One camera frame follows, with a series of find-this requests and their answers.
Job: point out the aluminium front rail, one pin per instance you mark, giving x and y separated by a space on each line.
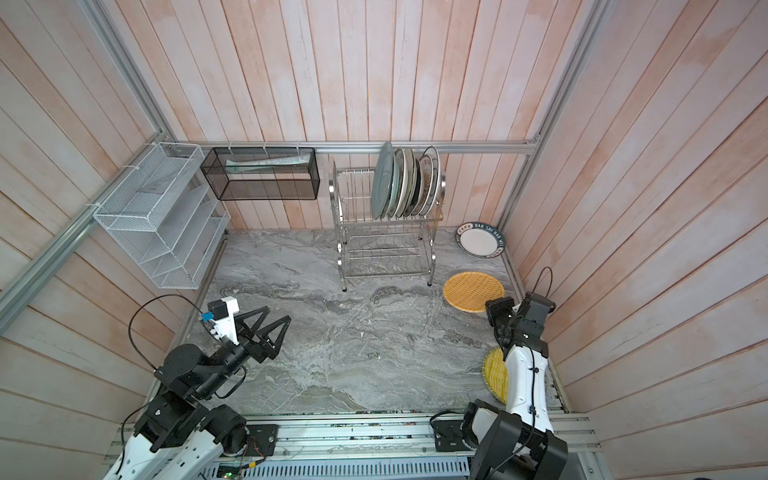
398 435

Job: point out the yellow woven plate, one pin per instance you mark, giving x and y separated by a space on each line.
495 374

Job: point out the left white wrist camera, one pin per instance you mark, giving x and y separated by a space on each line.
219 320

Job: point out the orange woven plate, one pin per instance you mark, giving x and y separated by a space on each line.
470 291

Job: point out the white plate with black emblem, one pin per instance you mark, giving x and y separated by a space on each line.
436 179

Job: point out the light green flower plate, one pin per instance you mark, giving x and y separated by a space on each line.
394 186

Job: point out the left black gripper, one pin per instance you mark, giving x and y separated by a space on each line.
260 351

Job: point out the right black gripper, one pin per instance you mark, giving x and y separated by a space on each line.
495 307

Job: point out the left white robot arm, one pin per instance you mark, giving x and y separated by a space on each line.
177 435

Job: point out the white plate with lettered rim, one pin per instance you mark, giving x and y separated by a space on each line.
480 240

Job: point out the cream floral plate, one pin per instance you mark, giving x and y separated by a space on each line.
412 166

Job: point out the grey green plain plate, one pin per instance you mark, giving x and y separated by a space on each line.
382 181

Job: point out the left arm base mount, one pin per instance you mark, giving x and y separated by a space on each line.
230 430

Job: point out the black mesh wall basket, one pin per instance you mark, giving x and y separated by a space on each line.
262 173

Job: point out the white mesh wall shelf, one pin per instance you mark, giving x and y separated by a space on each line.
170 228

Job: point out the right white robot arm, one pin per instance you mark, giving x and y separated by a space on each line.
517 441

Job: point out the horizontal aluminium wall rail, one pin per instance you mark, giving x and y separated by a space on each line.
371 147

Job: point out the dark blue oval plate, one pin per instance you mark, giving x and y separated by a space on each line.
417 187

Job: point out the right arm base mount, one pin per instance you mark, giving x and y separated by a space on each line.
448 435

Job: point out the stainless steel dish rack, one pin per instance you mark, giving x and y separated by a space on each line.
368 247

